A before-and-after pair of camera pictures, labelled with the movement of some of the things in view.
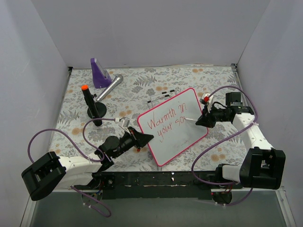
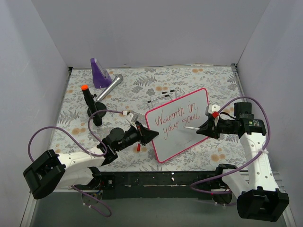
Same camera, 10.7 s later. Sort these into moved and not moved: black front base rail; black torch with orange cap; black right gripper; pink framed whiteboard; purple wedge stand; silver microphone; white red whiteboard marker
Moved: black right gripper; pink framed whiteboard; white red whiteboard marker
Not moved: purple wedge stand; black torch with orange cap; silver microphone; black front base rail
